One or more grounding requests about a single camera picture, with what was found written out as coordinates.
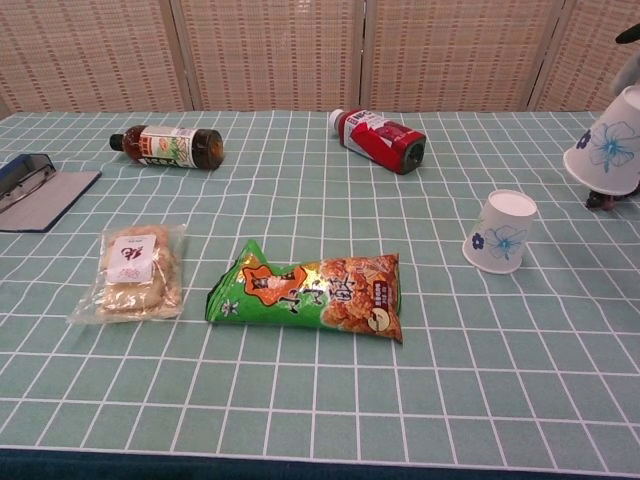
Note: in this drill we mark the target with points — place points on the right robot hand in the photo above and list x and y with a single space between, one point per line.
629 67

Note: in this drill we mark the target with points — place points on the green snack chip bag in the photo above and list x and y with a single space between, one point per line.
310 295

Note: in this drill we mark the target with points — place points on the woven bamboo screen panel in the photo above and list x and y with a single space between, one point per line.
275 55
585 55
460 55
85 55

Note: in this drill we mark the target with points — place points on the brown tea bottle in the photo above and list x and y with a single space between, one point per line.
170 146

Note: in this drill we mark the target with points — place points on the green checked tablecloth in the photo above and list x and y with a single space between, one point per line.
320 390

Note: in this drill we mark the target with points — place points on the white paper cup blue flower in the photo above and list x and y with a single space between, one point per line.
500 235
607 150

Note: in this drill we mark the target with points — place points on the red drink bottle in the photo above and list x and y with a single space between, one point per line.
385 140

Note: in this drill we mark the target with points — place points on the dark purple grape bunch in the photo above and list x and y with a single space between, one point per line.
602 201

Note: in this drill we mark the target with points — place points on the clear packet of pastries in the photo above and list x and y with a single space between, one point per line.
135 275

